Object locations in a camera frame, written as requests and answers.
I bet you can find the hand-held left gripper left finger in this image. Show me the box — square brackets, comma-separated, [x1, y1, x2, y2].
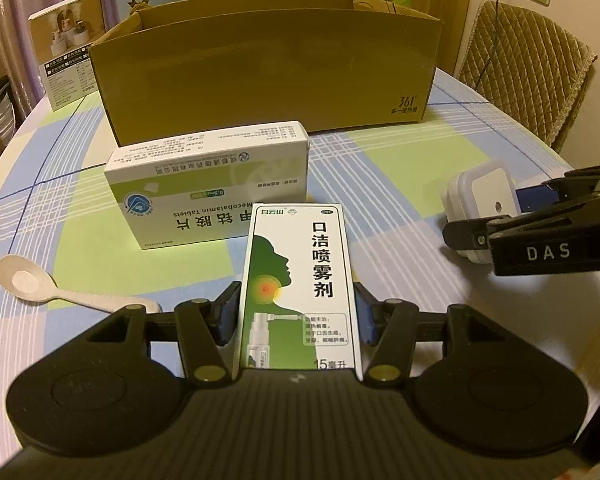
[87, 281, 243, 386]

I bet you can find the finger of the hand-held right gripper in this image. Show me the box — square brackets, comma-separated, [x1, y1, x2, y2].
[442, 214, 512, 255]
[517, 161, 600, 221]

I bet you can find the brown cardboard box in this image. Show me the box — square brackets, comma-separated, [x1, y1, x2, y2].
[89, 0, 443, 147]

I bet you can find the beige spoon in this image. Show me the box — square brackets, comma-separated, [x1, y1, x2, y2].
[0, 255, 162, 313]

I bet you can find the chair with quilted cover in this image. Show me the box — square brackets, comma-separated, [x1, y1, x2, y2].
[455, 0, 598, 147]

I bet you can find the white lidded container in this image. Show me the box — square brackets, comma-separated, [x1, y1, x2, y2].
[445, 160, 522, 266]

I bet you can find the beige curtain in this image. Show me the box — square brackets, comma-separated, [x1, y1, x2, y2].
[0, 0, 116, 86]

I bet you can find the checked cloth desktop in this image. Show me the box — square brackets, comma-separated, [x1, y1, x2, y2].
[0, 67, 600, 411]

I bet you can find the white tablet medicine box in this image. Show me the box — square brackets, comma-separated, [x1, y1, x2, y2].
[103, 121, 311, 252]

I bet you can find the green and white spray box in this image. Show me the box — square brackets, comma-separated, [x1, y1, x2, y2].
[240, 203, 365, 381]

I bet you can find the white picture product box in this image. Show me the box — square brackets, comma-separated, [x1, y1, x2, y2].
[28, 0, 106, 112]

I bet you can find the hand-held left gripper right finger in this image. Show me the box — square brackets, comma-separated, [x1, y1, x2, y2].
[352, 281, 506, 386]

